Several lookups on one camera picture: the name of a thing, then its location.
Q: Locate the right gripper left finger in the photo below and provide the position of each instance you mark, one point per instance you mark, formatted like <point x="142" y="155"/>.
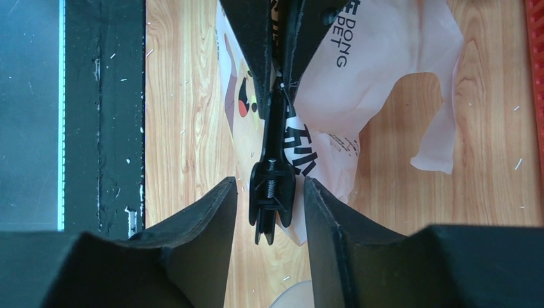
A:
<point x="189" y="254"/>

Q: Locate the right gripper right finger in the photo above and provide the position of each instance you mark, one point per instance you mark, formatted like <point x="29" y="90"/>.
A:
<point x="356" y="262"/>

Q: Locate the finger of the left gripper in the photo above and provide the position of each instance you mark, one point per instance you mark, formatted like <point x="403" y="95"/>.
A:
<point x="251" y="24"/>
<point x="303" y="26"/>

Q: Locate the pink cat litter bag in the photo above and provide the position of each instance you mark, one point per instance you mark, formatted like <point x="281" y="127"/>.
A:
<point x="368" y="48"/>

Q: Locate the black bag clip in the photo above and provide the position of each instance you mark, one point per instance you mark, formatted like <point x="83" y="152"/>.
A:
<point x="272" y="182"/>

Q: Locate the clear plastic scoop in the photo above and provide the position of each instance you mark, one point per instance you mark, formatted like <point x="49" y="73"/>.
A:
<point x="299" y="295"/>

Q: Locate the red plastic shopping basket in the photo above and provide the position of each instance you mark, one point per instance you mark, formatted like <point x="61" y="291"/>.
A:
<point x="534" y="18"/>

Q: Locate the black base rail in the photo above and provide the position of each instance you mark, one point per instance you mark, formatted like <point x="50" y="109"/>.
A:
<point x="104" y="117"/>

